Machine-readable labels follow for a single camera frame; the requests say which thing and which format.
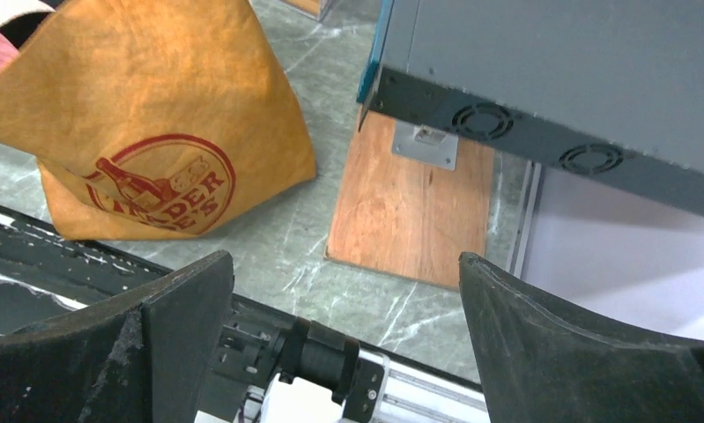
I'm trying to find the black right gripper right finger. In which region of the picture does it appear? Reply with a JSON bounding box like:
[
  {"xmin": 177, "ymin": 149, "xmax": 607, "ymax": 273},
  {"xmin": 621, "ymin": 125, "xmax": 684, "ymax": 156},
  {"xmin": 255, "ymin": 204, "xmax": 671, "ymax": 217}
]
[{"xmin": 459, "ymin": 252, "xmax": 704, "ymax": 422}]

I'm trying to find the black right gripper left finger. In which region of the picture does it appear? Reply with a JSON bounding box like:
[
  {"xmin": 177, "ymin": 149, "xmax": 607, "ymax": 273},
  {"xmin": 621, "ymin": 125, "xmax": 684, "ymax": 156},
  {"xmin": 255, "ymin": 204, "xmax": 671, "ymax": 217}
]
[{"xmin": 0, "ymin": 250, "xmax": 234, "ymax": 422}]

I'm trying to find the brown paper grocery bag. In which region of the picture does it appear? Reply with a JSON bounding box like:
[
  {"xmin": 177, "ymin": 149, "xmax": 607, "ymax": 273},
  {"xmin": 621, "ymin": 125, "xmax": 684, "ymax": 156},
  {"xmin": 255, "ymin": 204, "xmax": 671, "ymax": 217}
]
[{"xmin": 0, "ymin": 1, "xmax": 316, "ymax": 240}]

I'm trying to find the wooden board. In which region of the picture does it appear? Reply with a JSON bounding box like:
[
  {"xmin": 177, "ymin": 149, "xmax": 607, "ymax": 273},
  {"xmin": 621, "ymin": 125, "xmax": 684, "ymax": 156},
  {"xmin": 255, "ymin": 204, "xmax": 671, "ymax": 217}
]
[{"xmin": 325, "ymin": 113, "xmax": 495, "ymax": 291}]

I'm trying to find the grey metal equipment box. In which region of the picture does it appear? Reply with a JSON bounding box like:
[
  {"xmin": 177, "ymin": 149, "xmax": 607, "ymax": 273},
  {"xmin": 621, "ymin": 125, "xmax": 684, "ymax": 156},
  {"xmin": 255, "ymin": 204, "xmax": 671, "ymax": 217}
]
[{"xmin": 357, "ymin": 1, "xmax": 704, "ymax": 217}]

